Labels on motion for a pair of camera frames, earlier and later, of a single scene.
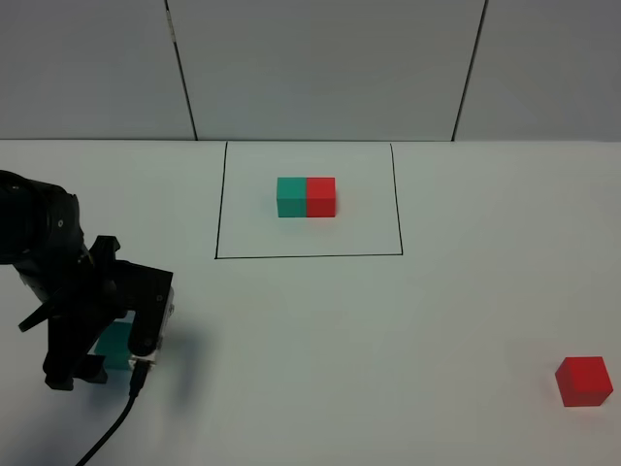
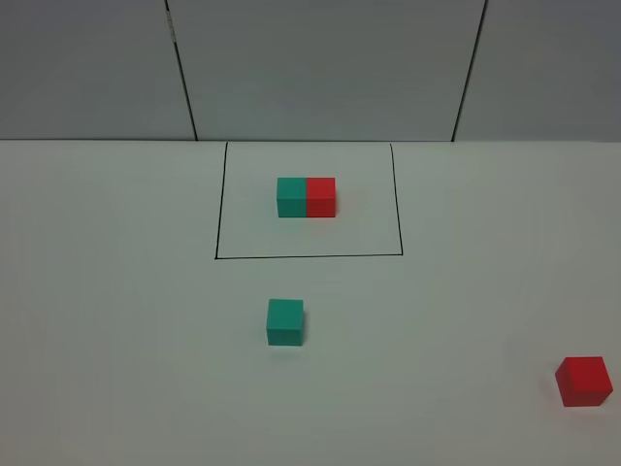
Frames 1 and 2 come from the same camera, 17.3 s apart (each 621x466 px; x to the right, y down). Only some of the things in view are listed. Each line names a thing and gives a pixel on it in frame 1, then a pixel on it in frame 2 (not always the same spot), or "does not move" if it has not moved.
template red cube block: (320, 197) does not move
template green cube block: (291, 197) does not move
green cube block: (114, 344) -> (285, 322)
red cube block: (583, 381) does not move
